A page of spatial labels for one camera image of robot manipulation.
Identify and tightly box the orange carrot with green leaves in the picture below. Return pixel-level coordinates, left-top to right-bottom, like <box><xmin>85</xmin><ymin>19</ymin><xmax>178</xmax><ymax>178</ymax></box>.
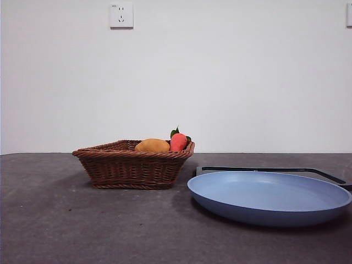
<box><xmin>169</xmin><ymin>125</ymin><xmax>192</xmax><ymax>152</ymax></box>

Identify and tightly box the dark rectangular tray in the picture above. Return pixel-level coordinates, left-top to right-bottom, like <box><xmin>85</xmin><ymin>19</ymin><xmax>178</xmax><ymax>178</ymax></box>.
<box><xmin>196</xmin><ymin>166</ymin><xmax>352</xmax><ymax>191</ymax></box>

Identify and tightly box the brown wicker basket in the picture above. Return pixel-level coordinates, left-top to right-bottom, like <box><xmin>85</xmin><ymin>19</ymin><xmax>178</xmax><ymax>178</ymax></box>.
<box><xmin>71</xmin><ymin>139</ymin><xmax>196</xmax><ymax>190</ymax></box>

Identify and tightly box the blue round plate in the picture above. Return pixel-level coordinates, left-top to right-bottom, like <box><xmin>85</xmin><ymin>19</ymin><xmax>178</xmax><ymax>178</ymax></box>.
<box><xmin>187</xmin><ymin>170</ymin><xmax>352</xmax><ymax>228</ymax></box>

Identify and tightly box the white wall socket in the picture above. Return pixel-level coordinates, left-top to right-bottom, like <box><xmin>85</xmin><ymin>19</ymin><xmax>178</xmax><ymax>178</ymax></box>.
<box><xmin>109</xmin><ymin>2</ymin><xmax>134</xmax><ymax>30</ymax></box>

